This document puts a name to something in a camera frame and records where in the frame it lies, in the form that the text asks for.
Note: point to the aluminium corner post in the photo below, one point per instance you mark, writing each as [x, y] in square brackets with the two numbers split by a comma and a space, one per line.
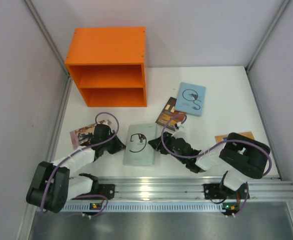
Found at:
[45, 33]
[275, 20]

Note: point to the right aluminium corner post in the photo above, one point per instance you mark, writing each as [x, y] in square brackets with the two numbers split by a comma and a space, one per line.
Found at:
[275, 20]

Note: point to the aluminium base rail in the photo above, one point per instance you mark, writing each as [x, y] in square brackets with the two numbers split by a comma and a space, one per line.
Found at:
[191, 189]

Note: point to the dark brown sunset book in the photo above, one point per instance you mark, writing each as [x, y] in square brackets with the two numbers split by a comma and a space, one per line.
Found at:
[167, 113]

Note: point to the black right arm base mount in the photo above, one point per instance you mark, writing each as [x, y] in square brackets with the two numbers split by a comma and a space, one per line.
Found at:
[217, 191]

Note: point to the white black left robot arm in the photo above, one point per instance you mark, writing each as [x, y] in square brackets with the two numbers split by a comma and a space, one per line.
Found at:
[54, 183]

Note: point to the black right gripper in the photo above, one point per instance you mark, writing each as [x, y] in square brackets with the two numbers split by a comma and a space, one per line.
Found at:
[165, 142]

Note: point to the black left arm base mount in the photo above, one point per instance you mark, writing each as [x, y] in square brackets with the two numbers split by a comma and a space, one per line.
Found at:
[107, 190]

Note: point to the orange two-shelf cabinet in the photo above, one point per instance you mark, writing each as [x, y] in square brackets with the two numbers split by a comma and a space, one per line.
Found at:
[108, 65]

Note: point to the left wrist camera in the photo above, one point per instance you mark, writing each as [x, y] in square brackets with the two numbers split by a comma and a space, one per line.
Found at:
[106, 122]

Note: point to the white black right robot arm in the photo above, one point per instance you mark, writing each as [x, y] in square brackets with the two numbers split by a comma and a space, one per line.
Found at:
[240, 157]

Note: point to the pink illustrated fairy-tale book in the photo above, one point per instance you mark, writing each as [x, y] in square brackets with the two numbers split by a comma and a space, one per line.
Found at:
[81, 135]

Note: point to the light blue cat book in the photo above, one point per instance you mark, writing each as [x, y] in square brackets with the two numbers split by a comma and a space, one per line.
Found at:
[190, 99]

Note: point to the pale green Great Gatsby book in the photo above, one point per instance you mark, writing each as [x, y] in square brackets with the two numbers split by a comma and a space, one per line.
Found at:
[138, 152]

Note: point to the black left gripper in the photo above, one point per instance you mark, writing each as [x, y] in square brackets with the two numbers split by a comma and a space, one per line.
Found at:
[112, 145]

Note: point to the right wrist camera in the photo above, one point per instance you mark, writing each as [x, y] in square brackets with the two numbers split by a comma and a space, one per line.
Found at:
[179, 126]

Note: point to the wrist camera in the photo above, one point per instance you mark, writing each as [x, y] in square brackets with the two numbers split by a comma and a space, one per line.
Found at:
[179, 126]
[106, 122]

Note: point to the orange illustrated book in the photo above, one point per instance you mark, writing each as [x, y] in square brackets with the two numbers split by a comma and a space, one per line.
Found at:
[235, 135]

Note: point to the left aluminium corner post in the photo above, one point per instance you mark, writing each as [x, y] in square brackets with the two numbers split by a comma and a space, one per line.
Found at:
[45, 33]

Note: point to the slotted grey cable duct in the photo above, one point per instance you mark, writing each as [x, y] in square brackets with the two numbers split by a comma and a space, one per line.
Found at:
[157, 207]

